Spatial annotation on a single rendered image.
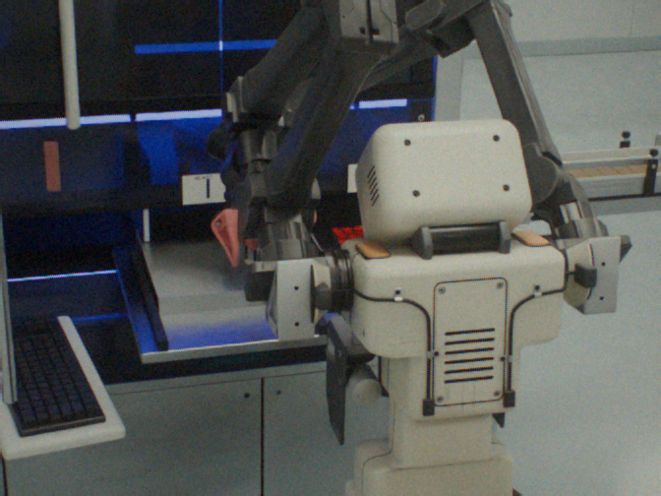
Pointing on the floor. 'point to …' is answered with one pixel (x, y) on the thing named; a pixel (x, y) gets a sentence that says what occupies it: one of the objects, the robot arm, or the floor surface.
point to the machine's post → (448, 87)
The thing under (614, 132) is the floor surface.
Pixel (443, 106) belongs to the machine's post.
